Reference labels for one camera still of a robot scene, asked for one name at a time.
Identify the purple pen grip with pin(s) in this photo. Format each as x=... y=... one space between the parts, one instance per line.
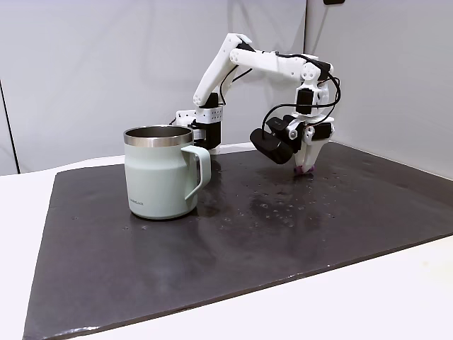
x=311 y=171

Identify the dark table mat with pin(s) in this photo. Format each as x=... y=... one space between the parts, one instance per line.
x=230 y=248

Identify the pale green steel mug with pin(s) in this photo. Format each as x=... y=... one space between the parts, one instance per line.
x=155 y=177

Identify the black camera box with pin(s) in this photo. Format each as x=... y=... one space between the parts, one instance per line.
x=272 y=143

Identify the black wall-mounted object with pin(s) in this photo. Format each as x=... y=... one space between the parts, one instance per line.
x=333 y=1

